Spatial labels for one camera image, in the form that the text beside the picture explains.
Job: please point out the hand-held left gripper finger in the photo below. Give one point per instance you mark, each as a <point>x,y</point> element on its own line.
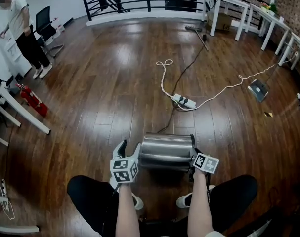
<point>138,152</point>
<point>118,153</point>

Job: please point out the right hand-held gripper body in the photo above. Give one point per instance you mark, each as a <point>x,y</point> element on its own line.
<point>205,163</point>

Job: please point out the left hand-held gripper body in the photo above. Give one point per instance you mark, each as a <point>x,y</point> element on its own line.
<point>123,170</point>

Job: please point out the stainless steel trash can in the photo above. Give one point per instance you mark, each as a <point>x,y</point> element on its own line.
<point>164,152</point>

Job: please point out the person's left forearm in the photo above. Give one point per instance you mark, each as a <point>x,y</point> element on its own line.
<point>126,206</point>

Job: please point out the person's right forearm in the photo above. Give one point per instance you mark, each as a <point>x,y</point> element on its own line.
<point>200,201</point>

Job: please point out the person's left white shoe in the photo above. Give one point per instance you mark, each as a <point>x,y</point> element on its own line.
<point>139,202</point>

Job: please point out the person's white shoe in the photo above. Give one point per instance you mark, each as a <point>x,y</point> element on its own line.
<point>183,201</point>
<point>139,202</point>

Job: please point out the person's left leg black trousers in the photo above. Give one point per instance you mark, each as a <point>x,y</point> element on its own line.
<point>93,199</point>

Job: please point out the person's leg black trousers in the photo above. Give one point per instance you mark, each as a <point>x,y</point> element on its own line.
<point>93,199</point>
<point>233,196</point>

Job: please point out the person's right leg black trousers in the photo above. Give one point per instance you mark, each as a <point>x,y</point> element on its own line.
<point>233,196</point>

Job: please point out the person's right white shoe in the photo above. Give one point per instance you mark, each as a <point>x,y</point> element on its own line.
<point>183,201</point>

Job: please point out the white power strip with plugs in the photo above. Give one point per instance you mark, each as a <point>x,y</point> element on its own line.
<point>186,101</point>

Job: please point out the small cardboard scrap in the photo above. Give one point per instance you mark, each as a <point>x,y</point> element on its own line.
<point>268,114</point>

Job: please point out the grey dustpan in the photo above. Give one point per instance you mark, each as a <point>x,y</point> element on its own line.
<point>258,90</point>

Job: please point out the red fire extinguisher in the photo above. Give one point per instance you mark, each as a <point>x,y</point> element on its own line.
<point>33,100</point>

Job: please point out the white-legged dark-top desk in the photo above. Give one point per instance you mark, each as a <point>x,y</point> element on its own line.
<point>11,105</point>

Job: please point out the small white power strip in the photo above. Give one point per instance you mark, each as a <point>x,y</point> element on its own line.
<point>4,187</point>

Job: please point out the broom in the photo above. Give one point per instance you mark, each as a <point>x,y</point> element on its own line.
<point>201,39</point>

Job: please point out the white storage boxes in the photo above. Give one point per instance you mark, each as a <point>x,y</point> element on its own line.
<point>58,29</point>

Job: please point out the cardboard box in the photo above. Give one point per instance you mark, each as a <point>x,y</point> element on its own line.
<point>222,22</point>

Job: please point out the white floor cabinet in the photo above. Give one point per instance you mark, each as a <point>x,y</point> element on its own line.
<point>15,55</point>

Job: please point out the black mesh office chair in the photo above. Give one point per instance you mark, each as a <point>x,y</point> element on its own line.
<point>44,25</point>

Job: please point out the plain white table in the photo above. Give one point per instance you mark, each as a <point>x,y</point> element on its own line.
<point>294,43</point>

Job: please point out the white table with plant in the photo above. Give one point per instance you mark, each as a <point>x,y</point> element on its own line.
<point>270,20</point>

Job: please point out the white table with electronics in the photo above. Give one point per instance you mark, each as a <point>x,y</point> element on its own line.
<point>228,4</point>

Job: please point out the small potted plant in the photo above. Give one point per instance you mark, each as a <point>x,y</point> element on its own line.
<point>272,9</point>

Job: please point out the white metal frame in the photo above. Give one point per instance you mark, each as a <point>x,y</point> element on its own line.
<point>16,228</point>

